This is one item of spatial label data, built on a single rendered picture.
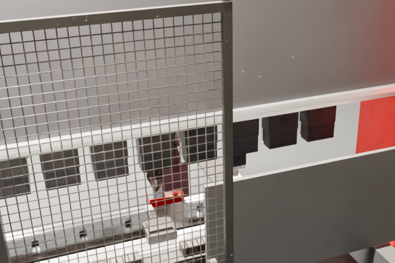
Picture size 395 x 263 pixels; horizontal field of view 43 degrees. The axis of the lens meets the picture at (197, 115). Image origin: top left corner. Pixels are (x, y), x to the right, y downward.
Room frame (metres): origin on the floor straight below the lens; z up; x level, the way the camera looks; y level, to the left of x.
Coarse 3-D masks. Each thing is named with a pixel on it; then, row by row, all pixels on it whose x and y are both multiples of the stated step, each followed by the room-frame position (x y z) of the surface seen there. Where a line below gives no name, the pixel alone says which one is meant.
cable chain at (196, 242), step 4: (180, 240) 1.61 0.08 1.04; (196, 240) 1.61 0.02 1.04; (204, 240) 1.60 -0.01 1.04; (180, 244) 1.59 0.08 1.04; (188, 244) 1.58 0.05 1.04; (196, 244) 1.58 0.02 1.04; (204, 244) 1.58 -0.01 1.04; (180, 248) 1.58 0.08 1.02; (188, 248) 1.57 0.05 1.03; (196, 248) 1.57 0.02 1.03; (204, 248) 1.58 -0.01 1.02; (184, 252) 1.56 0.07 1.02; (188, 252) 1.57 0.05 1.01; (192, 252) 1.57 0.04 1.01; (184, 256) 1.56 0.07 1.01
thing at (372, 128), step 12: (360, 108) 2.58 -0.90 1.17; (372, 108) 2.49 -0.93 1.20; (384, 108) 2.40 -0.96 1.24; (360, 120) 2.57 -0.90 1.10; (372, 120) 2.48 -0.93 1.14; (384, 120) 2.39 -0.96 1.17; (360, 132) 2.56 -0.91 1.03; (372, 132) 2.47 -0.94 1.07; (384, 132) 2.38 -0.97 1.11; (360, 144) 2.55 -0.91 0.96; (372, 144) 2.46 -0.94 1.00; (384, 144) 2.37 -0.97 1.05
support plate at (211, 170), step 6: (204, 162) 2.32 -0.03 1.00; (210, 162) 2.32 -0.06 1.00; (216, 162) 2.32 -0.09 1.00; (222, 162) 2.32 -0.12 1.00; (204, 168) 2.25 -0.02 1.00; (210, 168) 2.25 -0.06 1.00; (216, 168) 2.25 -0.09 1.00; (222, 168) 2.25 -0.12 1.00; (216, 174) 2.19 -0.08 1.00; (240, 174) 2.18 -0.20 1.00; (246, 174) 2.18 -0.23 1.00; (210, 180) 2.15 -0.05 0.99; (216, 180) 2.13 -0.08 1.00
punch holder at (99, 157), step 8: (104, 144) 1.86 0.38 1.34; (120, 144) 1.88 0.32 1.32; (96, 152) 1.85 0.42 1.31; (112, 152) 1.87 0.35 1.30; (120, 152) 1.88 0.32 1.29; (96, 160) 1.85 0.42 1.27; (112, 160) 1.87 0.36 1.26; (120, 160) 1.88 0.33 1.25; (96, 168) 1.85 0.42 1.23; (104, 168) 1.86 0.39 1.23; (120, 168) 1.88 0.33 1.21; (128, 168) 1.89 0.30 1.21; (104, 176) 1.86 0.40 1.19; (112, 176) 1.87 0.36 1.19; (120, 176) 1.88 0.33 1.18
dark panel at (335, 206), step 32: (352, 160) 1.67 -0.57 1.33; (384, 160) 1.72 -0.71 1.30; (256, 192) 1.55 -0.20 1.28; (288, 192) 1.59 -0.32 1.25; (320, 192) 1.63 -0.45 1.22; (352, 192) 1.67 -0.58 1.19; (384, 192) 1.72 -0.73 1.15; (256, 224) 1.55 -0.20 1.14; (288, 224) 1.59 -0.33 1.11; (320, 224) 1.63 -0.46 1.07; (352, 224) 1.68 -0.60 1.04; (384, 224) 1.73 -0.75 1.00; (256, 256) 1.55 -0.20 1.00; (288, 256) 1.59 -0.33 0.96; (320, 256) 1.64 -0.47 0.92
